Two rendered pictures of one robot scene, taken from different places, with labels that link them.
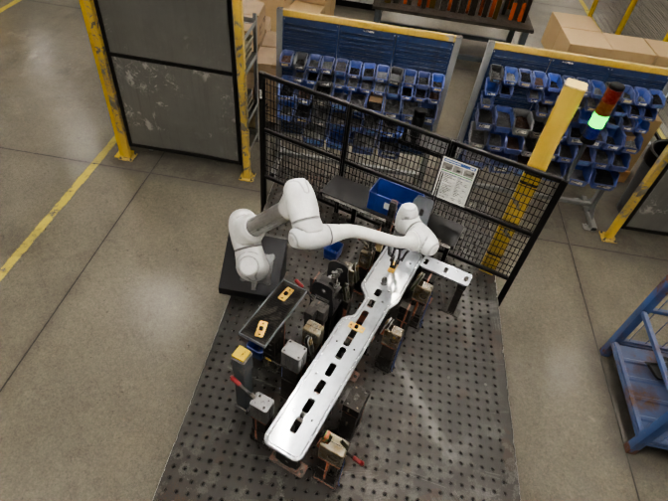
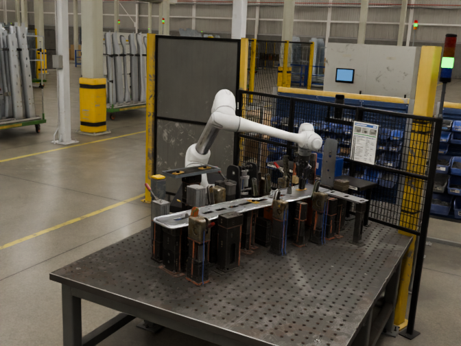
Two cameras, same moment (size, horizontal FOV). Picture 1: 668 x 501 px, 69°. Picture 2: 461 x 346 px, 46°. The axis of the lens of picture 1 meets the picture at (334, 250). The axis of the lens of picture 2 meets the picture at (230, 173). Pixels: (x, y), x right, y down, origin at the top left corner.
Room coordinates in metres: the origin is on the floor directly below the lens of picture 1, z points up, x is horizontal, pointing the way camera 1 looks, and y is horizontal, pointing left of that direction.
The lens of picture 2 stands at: (-1.62, -1.37, 1.98)
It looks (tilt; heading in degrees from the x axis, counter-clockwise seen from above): 14 degrees down; 24
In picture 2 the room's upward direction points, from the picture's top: 3 degrees clockwise
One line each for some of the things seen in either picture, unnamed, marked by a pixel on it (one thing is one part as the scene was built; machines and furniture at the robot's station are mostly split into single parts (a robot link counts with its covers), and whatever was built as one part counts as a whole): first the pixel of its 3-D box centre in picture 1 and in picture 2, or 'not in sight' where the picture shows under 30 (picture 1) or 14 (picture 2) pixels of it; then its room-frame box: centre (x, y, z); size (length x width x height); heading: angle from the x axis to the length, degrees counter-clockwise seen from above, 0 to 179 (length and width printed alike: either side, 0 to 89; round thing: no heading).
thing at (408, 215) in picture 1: (408, 219); (306, 134); (1.84, -0.35, 1.39); 0.13 x 0.11 x 0.16; 35
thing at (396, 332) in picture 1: (388, 348); (278, 226); (1.41, -0.35, 0.87); 0.12 x 0.09 x 0.35; 68
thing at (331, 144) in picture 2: (417, 220); (328, 162); (2.09, -0.45, 1.17); 0.12 x 0.01 x 0.34; 68
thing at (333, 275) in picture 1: (328, 303); (241, 199); (1.59, -0.01, 0.94); 0.18 x 0.13 x 0.49; 158
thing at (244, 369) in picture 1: (243, 381); (157, 213); (1.09, 0.33, 0.92); 0.08 x 0.08 x 0.44; 68
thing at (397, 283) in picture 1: (356, 331); (252, 202); (1.40, -0.16, 1.00); 1.38 x 0.22 x 0.02; 158
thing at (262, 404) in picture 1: (261, 420); (160, 231); (0.93, 0.22, 0.88); 0.11 x 0.10 x 0.36; 68
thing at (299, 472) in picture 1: (289, 450); (171, 246); (0.83, 0.08, 0.84); 0.18 x 0.06 x 0.29; 68
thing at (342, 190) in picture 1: (391, 210); (317, 174); (2.33, -0.32, 1.02); 0.90 x 0.22 x 0.03; 68
